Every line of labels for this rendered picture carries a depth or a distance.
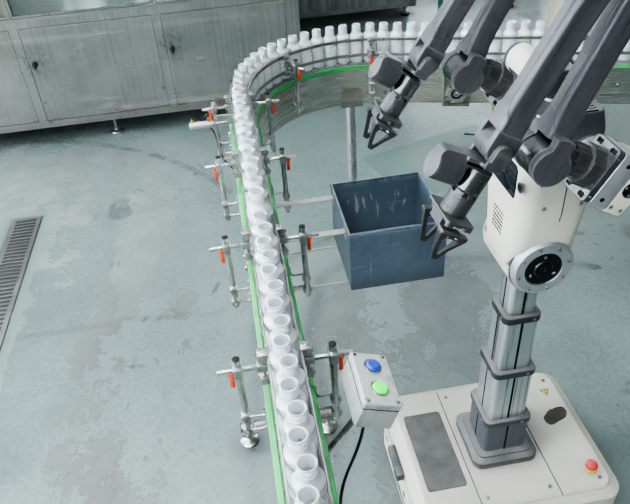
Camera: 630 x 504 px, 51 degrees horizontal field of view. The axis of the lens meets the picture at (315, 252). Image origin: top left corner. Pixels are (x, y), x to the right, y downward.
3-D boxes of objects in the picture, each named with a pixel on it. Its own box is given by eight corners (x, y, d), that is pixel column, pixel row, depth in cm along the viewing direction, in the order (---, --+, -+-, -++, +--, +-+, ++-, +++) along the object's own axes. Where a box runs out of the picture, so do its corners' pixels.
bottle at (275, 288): (299, 335, 156) (293, 282, 147) (283, 350, 153) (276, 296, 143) (280, 325, 160) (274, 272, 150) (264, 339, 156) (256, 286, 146)
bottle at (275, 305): (263, 357, 151) (255, 304, 141) (280, 342, 155) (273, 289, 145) (283, 369, 148) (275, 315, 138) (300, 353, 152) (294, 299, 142)
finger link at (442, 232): (422, 261, 130) (446, 224, 126) (411, 240, 136) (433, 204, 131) (450, 268, 133) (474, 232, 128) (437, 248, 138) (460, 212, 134)
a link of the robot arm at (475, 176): (500, 174, 124) (489, 160, 129) (470, 163, 122) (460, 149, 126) (480, 204, 127) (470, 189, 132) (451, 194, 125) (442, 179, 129)
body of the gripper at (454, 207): (443, 228, 126) (463, 197, 123) (425, 200, 134) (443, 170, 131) (470, 236, 129) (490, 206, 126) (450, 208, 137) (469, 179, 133)
